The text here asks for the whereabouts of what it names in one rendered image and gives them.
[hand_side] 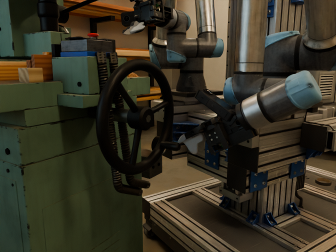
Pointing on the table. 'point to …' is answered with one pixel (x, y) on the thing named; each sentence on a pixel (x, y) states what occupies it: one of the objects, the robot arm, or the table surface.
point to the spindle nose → (48, 15)
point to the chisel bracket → (42, 41)
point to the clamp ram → (56, 48)
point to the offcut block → (30, 75)
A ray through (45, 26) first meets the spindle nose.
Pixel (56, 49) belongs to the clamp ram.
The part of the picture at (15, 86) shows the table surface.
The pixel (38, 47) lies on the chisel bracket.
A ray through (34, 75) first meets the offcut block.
